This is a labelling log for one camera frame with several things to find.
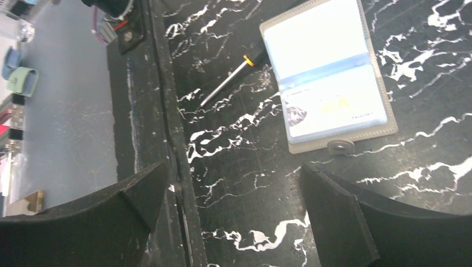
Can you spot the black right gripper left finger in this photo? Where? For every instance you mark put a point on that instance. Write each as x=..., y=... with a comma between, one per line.
x=109, y=227

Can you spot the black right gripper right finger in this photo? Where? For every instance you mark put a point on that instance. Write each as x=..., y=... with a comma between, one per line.
x=353, y=226

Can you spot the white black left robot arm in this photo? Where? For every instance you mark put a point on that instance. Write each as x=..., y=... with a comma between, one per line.
x=125, y=18

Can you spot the white VIP credit card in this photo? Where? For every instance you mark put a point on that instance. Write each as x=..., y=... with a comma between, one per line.
x=336, y=104

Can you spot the green clip on floor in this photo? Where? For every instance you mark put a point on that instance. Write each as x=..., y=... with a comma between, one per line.
x=23, y=81

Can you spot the blue clip on floor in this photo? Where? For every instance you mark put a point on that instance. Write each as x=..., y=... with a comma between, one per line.
x=11, y=61

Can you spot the yellow black screwdriver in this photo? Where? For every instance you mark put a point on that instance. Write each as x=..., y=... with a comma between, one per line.
x=251, y=59

